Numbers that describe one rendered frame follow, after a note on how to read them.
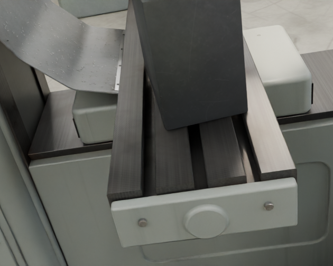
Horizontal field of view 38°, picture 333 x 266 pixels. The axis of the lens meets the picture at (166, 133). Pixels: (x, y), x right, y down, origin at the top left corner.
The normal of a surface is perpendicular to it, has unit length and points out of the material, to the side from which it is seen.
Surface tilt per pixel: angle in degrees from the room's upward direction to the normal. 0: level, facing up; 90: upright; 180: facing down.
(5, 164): 89
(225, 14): 90
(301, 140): 90
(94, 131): 90
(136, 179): 0
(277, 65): 0
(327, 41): 0
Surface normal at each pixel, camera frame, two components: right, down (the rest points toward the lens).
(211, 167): -0.15, -0.81
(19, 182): 0.83, 0.18
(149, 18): 0.17, 0.54
